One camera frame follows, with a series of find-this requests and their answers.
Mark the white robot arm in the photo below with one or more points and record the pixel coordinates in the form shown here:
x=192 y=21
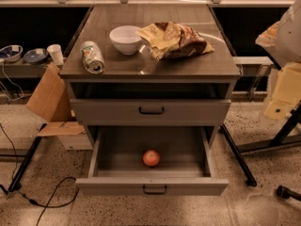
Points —
x=282 y=41

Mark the white paper cup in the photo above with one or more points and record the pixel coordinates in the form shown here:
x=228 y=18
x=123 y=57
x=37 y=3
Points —
x=55 y=52

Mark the crushed soda can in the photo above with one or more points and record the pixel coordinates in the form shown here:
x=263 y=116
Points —
x=92 y=57

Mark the white ceramic bowl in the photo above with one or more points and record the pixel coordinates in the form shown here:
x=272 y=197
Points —
x=125 y=39

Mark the black caster wheel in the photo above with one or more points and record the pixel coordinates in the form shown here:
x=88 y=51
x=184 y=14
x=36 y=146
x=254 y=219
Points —
x=286 y=193

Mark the yellow brown chip bag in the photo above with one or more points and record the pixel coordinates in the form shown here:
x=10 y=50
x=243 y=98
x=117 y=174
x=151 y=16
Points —
x=169 y=40

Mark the open lower grey drawer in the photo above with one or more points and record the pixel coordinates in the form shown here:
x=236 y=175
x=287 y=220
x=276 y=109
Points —
x=185 y=167

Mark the blue patterned bowl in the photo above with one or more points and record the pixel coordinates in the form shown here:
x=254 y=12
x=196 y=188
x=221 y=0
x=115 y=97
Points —
x=11 y=53

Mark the black left frame leg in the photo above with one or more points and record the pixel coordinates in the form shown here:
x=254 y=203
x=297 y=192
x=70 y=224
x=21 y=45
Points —
x=17 y=178

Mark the grey drawer cabinet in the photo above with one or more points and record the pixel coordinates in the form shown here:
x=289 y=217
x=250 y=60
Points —
x=140 y=76

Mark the brown cardboard box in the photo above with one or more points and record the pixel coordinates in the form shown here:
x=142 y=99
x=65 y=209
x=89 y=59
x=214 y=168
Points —
x=50 y=101

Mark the blue patterned plate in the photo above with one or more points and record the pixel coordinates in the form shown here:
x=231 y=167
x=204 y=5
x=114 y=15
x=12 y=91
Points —
x=36 y=56

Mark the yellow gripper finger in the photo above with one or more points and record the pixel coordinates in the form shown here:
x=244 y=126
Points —
x=287 y=92

